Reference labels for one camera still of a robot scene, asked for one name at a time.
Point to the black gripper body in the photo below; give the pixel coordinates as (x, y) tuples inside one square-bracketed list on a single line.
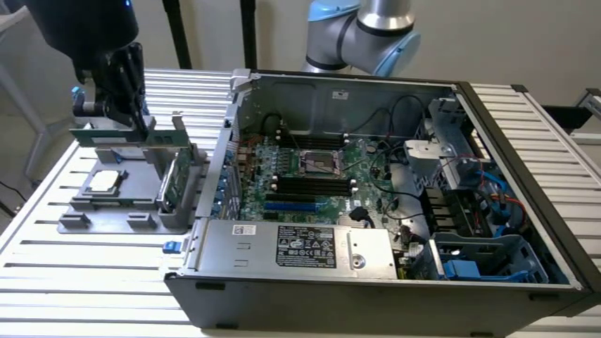
[(80, 24)]

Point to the green RAM stick white label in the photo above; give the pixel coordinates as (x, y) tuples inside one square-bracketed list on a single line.
[(108, 138)]

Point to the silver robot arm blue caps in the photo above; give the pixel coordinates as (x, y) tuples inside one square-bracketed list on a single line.
[(361, 35)]

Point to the black RAM slot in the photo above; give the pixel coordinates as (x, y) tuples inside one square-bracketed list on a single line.
[(313, 192), (313, 183), (313, 187), (313, 135), (313, 179), (313, 143), (313, 139), (313, 146)]

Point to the black expansion slot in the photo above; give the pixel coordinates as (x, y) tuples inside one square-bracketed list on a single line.
[(289, 197)]

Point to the blue expansion slot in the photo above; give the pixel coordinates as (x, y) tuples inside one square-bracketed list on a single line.
[(289, 206)]

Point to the black stand pole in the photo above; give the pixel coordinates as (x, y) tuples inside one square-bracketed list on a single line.
[(247, 35), (178, 35)]

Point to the silver CPU chip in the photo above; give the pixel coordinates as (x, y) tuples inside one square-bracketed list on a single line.
[(106, 181)]

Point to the grey parts rack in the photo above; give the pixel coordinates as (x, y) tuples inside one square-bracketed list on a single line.
[(136, 197)]

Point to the CPU socket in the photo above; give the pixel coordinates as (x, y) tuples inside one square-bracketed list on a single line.
[(319, 162)]

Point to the blue case latch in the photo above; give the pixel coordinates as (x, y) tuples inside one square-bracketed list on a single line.
[(170, 246)]

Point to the silver power supply unit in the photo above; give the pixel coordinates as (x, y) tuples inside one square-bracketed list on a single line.
[(262, 250)]

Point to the green motherboard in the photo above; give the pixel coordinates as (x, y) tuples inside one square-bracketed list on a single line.
[(327, 207)]

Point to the metal drive cage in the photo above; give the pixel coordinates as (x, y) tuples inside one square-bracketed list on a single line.
[(450, 141)]

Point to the black open PC case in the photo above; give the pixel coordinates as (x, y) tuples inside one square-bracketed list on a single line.
[(366, 303)]

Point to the blue grey disk bay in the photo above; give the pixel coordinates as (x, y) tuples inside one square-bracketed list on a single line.
[(487, 257)]

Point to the black box beside table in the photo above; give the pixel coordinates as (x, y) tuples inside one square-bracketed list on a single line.
[(565, 117)]

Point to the green graphics card metal bracket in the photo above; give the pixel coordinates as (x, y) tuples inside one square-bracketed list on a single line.
[(176, 176)]

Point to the white plastic duct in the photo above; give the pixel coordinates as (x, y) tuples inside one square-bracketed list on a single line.
[(419, 151)]

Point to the aluminium profile frame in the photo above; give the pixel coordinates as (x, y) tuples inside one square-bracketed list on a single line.
[(589, 102)]

